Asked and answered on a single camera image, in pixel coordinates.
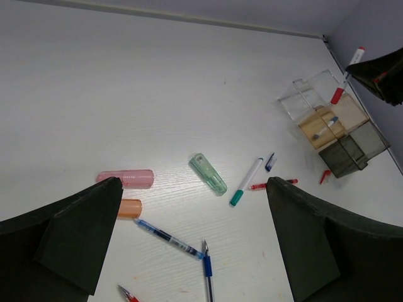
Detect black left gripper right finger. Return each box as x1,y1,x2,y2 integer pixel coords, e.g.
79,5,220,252
266,177,402,301

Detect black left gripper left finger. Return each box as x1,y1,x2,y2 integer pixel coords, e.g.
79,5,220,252
1,177,123,301

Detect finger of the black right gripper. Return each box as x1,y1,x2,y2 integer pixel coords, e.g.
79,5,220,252
346,48,403,106

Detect red capped white marker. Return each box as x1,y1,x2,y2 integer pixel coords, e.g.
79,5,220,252
331,47,365,104

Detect blue capped white marker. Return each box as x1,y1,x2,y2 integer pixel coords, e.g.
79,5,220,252
312,116,339,140

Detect green capped white marker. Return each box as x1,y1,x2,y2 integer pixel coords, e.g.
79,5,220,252
229,157,264,207

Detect blue gel pen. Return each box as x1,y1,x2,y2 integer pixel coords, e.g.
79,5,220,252
134,218,204,260

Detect green transparent stapler case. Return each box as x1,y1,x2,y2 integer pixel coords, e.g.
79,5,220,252
189,153,227,196

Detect clear compartment organizer box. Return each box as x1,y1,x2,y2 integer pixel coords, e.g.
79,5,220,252
278,70,390,179

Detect red pen cap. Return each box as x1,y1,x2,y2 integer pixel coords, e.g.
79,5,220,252
319,169,332,185

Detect red ballpoint pen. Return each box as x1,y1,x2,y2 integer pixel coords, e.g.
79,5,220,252
117,284,139,302

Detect red gel pen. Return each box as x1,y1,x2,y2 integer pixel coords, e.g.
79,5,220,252
248,179,298,191

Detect blue pen cap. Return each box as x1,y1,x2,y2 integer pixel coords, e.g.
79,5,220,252
264,152,277,172

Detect blue ballpoint pen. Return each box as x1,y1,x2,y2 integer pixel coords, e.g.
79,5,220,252
203,240,215,302

